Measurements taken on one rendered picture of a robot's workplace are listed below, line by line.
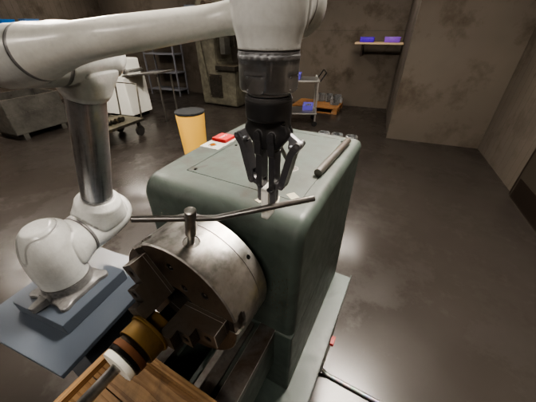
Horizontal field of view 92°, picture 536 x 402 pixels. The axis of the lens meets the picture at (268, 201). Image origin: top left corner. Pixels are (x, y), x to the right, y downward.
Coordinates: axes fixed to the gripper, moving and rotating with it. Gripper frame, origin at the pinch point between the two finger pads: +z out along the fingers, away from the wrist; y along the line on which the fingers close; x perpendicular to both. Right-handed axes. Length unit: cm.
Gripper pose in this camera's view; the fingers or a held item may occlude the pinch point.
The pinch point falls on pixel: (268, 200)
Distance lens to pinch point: 51.7
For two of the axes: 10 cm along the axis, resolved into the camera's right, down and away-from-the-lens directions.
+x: 4.7, -4.9, 7.3
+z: -0.1, 8.3, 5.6
